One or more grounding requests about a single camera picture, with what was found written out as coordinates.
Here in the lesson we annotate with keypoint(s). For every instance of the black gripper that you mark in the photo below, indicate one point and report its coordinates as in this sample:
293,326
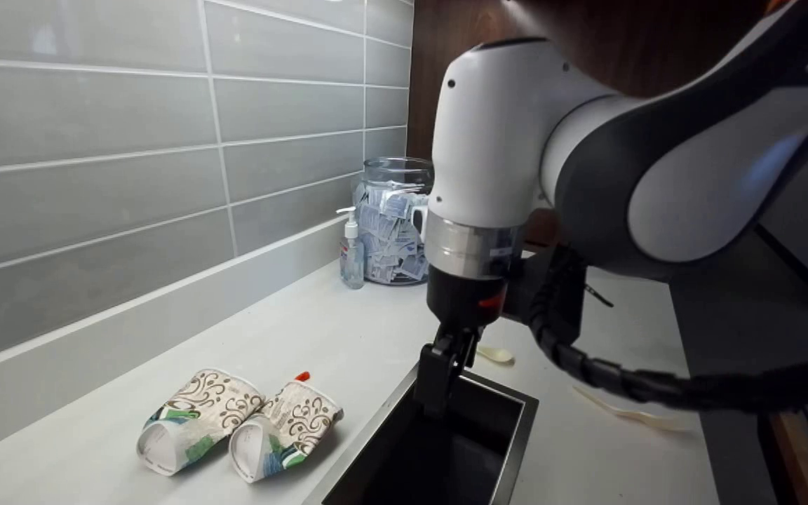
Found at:
463,299

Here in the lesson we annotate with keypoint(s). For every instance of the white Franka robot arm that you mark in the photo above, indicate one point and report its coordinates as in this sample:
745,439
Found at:
610,141

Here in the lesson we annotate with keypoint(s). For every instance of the large metal-framed counter bin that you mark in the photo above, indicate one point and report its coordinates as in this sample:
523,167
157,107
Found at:
478,449

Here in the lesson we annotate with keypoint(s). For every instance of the cream plastic spoon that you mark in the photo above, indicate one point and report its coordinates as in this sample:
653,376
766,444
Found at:
494,355

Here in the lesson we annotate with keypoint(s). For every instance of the small clear pump bottle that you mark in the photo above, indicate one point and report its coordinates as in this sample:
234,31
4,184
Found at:
355,257

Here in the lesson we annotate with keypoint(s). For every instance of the glass jar with packets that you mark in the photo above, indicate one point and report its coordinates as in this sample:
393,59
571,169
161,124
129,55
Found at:
393,225

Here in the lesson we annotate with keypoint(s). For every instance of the small orange piece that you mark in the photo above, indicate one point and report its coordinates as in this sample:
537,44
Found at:
301,376

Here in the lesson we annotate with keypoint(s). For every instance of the patterned paper cup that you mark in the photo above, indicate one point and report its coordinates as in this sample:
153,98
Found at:
280,431
195,421

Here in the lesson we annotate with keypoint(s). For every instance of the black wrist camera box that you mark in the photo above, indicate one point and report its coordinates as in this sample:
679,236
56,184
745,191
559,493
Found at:
547,295

